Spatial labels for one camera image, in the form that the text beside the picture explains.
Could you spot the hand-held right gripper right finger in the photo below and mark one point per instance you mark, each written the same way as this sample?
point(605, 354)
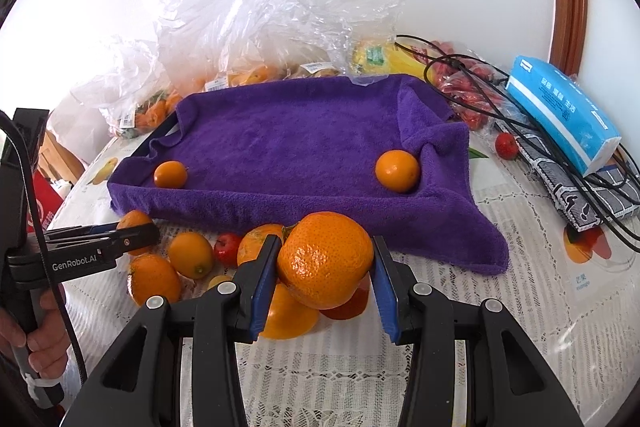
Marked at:
point(385, 297)

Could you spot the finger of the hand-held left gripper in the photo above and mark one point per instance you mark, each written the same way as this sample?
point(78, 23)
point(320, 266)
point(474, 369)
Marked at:
point(140, 239)
point(102, 228)

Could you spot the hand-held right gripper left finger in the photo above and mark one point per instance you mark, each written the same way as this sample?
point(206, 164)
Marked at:
point(265, 292)

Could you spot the small red apple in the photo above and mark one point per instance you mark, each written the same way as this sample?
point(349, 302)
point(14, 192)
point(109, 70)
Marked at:
point(227, 249)

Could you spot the large bumpy orange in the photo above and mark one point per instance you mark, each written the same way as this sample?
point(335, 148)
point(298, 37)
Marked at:
point(325, 259)

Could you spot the dark blue tray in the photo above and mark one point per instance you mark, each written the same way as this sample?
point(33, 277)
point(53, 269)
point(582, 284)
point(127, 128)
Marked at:
point(149, 141)

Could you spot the bag of red fruits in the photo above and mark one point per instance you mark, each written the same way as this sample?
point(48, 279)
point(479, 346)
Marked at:
point(465, 92)

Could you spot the bag of brown fruits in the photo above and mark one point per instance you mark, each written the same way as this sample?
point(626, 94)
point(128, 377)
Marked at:
point(315, 68)

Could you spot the person's left hand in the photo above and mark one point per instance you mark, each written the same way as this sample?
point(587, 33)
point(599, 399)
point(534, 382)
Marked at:
point(52, 347)

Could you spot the small yellow fruit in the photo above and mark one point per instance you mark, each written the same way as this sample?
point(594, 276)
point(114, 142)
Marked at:
point(220, 282)

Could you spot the wooden chair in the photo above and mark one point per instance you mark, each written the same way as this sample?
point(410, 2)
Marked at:
point(60, 157)

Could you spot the white plastic bag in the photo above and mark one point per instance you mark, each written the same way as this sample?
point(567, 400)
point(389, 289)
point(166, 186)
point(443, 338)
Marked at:
point(75, 122)

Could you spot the white printed lace tablecloth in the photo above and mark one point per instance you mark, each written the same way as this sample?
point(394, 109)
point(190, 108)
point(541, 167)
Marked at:
point(500, 307)

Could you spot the plastic bag of small oranges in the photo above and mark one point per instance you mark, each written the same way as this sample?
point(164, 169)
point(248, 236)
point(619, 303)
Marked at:
point(145, 107)

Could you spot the purple towel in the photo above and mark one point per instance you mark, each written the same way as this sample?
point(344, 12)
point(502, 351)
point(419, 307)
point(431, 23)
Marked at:
point(300, 132)

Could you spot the small red fruit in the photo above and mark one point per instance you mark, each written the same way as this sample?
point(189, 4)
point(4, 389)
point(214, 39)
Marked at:
point(506, 144)

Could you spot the labelled bag of oranges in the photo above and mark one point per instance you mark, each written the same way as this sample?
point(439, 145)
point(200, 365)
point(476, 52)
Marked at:
point(247, 77)

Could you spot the grey patterned cloth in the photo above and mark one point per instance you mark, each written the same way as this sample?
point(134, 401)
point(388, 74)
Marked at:
point(570, 202)

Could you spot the yellow packet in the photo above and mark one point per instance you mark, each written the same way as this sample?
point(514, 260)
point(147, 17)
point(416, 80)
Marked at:
point(380, 57)

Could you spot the blue tissue pack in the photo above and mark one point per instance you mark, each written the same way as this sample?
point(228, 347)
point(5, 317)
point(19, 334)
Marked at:
point(560, 107)

